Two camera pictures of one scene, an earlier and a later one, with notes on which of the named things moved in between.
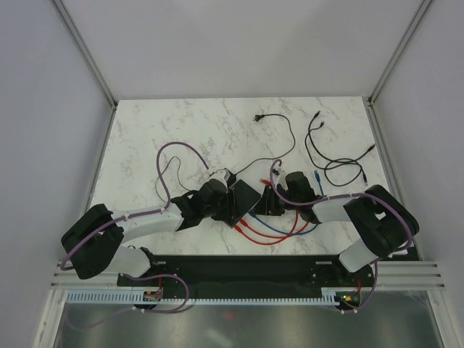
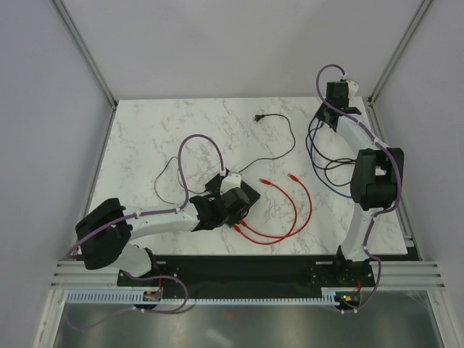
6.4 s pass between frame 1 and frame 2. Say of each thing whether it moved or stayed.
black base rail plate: stayed
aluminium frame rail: stayed
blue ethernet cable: moved
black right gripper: moved
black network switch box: stayed
